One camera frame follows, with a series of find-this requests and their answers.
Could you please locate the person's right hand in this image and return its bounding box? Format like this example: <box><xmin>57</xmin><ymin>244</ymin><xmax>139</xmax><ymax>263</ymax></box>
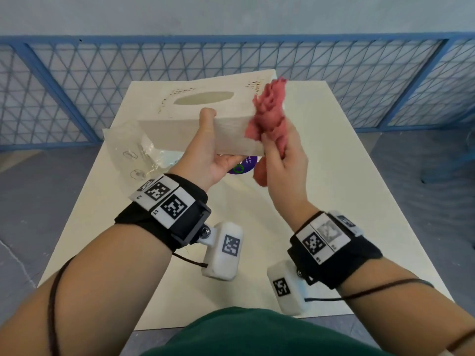
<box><xmin>261</xmin><ymin>119</ymin><xmax>315</xmax><ymax>223</ymax></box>

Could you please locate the person's left hand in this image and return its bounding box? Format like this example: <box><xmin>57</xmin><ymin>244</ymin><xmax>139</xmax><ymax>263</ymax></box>
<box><xmin>169</xmin><ymin>107</ymin><xmax>245</xmax><ymax>191</ymax></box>

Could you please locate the white tissue box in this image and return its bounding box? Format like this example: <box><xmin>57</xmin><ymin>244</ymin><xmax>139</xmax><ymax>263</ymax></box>
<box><xmin>137</xmin><ymin>69</ymin><xmax>280</xmax><ymax>157</ymax></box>

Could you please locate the pink cleaning cloth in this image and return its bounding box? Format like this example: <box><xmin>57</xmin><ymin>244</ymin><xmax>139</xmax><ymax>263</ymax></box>
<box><xmin>243</xmin><ymin>77</ymin><xmax>288</xmax><ymax>189</ymax></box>

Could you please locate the clear plastic tissue packet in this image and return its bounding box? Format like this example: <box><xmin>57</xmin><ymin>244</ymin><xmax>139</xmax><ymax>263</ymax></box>
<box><xmin>102</xmin><ymin>120</ymin><xmax>259</xmax><ymax>186</ymax></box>

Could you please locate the person's left forearm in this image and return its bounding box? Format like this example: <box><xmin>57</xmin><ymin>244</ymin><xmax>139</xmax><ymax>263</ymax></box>
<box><xmin>0</xmin><ymin>222</ymin><xmax>174</xmax><ymax>356</ymax></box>

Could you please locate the person's right forearm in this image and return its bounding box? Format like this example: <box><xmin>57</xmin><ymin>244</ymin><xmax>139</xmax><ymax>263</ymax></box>
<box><xmin>335</xmin><ymin>255</ymin><xmax>475</xmax><ymax>356</ymax></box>

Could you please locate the black left wristband with markers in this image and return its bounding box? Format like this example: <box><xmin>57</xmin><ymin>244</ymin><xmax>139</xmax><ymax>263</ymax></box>
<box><xmin>114</xmin><ymin>174</ymin><xmax>213</xmax><ymax>253</ymax></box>

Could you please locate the black wristband with markers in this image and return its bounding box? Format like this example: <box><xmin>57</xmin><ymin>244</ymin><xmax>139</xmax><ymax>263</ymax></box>
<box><xmin>287</xmin><ymin>210</ymin><xmax>383</xmax><ymax>290</ymax></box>
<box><xmin>114</xmin><ymin>174</ymin><xmax>213</xmax><ymax>253</ymax></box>

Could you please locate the black right wristband with markers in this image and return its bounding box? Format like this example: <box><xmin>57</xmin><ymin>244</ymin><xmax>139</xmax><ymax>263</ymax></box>
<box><xmin>287</xmin><ymin>210</ymin><xmax>383</xmax><ymax>290</ymax></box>

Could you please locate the blue mesh fence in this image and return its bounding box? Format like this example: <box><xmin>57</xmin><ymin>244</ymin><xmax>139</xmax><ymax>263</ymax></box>
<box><xmin>0</xmin><ymin>31</ymin><xmax>475</xmax><ymax>153</ymax></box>

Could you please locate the green shirt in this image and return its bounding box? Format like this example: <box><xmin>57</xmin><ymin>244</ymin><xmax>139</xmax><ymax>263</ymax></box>
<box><xmin>139</xmin><ymin>306</ymin><xmax>395</xmax><ymax>356</ymax></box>

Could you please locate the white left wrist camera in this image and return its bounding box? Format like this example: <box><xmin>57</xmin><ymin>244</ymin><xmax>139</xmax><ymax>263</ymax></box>
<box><xmin>200</xmin><ymin>221</ymin><xmax>244</xmax><ymax>282</ymax></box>

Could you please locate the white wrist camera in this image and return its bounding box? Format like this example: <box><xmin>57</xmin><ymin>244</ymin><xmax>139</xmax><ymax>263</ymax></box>
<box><xmin>266</xmin><ymin>259</ymin><xmax>311</xmax><ymax>317</ymax></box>
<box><xmin>200</xmin><ymin>221</ymin><xmax>244</xmax><ymax>282</ymax></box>

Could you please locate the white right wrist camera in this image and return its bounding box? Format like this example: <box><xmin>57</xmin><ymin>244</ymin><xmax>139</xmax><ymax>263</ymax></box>
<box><xmin>266</xmin><ymin>259</ymin><xmax>311</xmax><ymax>317</ymax></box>

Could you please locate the black right camera cable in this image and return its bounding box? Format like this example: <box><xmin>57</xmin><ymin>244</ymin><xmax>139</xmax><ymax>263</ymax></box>
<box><xmin>304</xmin><ymin>278</ymin><xmax>435</xmax><ymax>303</ymax></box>

